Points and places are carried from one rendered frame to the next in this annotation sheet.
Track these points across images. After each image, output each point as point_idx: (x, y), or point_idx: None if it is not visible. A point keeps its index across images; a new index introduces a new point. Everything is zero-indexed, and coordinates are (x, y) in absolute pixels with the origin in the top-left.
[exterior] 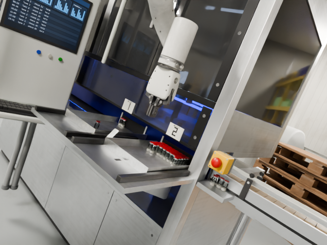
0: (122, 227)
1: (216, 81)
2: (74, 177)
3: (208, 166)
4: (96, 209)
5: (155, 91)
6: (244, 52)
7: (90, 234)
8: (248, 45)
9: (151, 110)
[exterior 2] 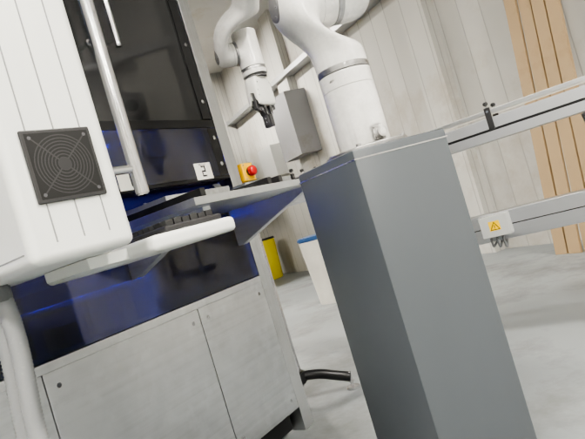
0: (236, 331)
1: (199, 98)
2: (122, 390)
3: (246, 179)
4: (197, 368)
5: (268, 99)
6: (201, 64)
7: (216, 409)
8: (199, 57)
9: (273, 118)
